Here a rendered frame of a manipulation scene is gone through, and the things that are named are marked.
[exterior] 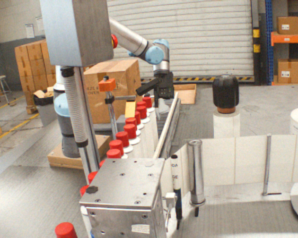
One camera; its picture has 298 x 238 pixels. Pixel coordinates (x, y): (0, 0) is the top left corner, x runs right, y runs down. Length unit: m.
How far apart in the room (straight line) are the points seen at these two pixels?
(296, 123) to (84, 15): 0.70
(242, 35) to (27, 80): 3.61
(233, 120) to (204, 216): 0.31
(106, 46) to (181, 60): 4.64
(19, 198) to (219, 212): 0.70
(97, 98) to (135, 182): 1.09
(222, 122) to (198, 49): 4.35
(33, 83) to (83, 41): 4.29
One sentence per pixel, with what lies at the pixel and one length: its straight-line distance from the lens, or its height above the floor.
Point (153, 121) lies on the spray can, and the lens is 1.08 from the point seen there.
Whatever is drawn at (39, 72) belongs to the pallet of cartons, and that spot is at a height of 0.68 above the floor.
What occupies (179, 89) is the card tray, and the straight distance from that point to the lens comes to 2.04.
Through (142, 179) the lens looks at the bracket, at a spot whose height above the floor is 1.14.
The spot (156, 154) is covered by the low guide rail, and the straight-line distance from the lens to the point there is 1.03.
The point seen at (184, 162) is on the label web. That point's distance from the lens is 0.76.
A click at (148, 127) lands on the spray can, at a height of 1.02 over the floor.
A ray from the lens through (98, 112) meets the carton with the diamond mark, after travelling 1.55.
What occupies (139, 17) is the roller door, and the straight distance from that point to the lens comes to 5.45.
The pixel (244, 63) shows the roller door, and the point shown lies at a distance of 5.22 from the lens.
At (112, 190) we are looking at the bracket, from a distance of 0.46.
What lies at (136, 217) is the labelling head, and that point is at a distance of 0.43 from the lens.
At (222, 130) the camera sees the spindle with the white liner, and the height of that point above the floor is 1.02.
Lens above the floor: 1.39
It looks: 21 degrees down
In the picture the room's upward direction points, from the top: 7 degrees counter-clockwise
